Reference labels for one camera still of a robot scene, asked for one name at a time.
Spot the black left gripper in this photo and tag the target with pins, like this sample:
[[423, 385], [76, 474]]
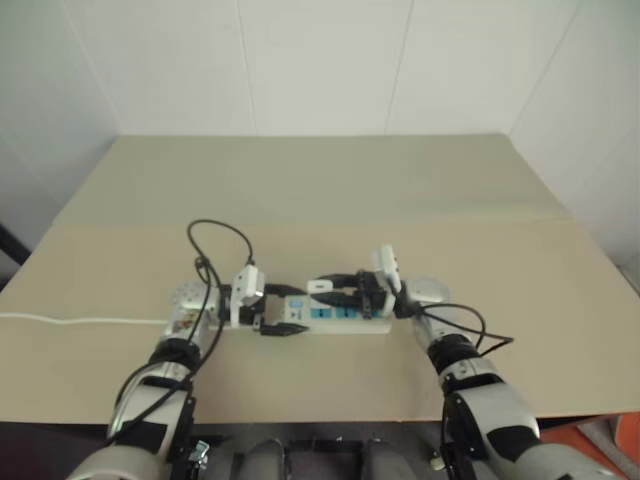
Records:
[[250, 315]]

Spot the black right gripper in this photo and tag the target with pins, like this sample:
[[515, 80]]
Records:
[[369, 290]]

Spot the white power strip blue outlets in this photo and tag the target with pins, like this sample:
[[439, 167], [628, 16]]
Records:
[[330, 314]]

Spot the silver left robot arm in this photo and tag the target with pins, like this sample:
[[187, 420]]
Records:
[[150, 400]]

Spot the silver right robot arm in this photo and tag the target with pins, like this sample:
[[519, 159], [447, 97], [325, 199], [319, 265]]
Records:
[[490, 405]]

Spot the dark rounded shape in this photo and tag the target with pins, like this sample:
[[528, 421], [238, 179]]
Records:
[[265, 460]]

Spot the black furniture piece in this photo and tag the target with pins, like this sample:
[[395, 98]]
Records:
[[9, 250]]

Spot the orange box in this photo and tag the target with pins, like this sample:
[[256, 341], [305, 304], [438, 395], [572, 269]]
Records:
[[627, 427]]

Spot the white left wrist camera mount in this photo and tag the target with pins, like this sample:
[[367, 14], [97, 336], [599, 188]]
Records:
[[248, 284]]

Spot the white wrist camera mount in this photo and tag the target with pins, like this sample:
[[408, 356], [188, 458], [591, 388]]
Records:
[[248, 284], [385, 260]]

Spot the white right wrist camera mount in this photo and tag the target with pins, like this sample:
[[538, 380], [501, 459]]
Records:
[[385, 260]]

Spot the black metal frame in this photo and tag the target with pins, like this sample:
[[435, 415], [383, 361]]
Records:
[[325, 446]]

